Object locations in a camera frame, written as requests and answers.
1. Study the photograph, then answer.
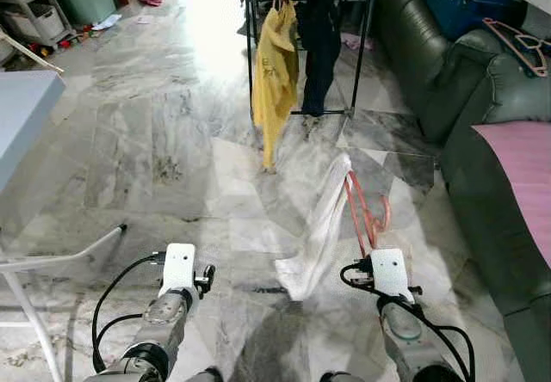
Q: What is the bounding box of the red plastic clothes hanger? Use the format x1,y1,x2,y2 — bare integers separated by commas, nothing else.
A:
343,171,393,258

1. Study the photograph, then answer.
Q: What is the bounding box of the pink cloth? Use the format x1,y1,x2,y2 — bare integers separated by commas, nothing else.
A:
343,34,373,52

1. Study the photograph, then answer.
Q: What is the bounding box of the dark navy garment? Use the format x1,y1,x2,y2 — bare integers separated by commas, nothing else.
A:
295,0,344,116

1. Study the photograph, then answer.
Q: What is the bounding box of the pale wooden stick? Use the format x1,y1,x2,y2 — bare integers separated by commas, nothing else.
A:
0,31,65,75

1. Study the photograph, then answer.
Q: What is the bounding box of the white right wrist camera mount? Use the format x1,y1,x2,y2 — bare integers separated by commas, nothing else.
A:
368,249,410,304

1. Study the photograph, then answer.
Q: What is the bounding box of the blue plastic basket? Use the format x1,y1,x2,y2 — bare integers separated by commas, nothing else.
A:
420,0,522,40

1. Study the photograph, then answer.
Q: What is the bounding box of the yellow shirt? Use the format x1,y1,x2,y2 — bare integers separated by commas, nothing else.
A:
251,0,300,169

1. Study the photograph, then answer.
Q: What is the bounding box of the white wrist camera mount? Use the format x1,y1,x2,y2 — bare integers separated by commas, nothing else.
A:
161,243,197,297
368,249,410,304

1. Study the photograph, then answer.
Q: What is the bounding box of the storage shelf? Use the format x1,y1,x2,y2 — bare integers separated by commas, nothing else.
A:
0,0,74,52

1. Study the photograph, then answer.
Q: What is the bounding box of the black clothes rack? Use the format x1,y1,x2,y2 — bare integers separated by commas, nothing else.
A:
237,0,381,120

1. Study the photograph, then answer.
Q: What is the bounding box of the white garment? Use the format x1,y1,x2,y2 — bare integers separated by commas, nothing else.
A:
275,152,354,301

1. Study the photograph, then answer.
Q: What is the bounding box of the pink mat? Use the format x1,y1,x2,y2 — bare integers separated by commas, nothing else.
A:
472,121,551,262

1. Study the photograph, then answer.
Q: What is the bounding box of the grey green leather sofa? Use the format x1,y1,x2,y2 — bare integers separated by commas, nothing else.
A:
375,0,551,382

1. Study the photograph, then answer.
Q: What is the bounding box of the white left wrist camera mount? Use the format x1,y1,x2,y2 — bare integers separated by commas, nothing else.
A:
161,243,197,297

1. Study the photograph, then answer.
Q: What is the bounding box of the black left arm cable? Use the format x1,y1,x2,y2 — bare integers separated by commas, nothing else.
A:
90,251,166,374

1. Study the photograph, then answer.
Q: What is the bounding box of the dusty pink clothes hanger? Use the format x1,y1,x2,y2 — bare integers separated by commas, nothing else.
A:
482,18,550,77

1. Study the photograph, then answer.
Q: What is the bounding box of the white paper sheet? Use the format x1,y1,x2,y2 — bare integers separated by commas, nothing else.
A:
90,14,121,30

